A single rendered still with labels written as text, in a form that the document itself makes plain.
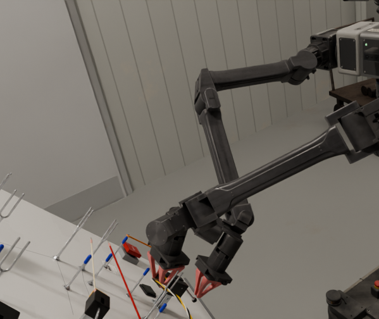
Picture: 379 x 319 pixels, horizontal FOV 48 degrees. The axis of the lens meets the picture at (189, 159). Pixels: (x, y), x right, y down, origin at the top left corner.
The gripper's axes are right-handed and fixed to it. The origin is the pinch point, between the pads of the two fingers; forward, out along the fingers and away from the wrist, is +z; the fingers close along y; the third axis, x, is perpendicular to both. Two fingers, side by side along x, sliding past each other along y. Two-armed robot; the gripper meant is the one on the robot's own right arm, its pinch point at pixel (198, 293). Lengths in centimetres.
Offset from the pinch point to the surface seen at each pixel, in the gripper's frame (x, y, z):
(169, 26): 104, -251, -82
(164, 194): 150, -201, 43
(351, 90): 274, -180, -122
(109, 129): 93, -237, 16
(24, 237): -48, -13, -1
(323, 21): 262, -247, -175
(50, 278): -46.2, 1.1, -0.5
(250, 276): 131, -73, 34
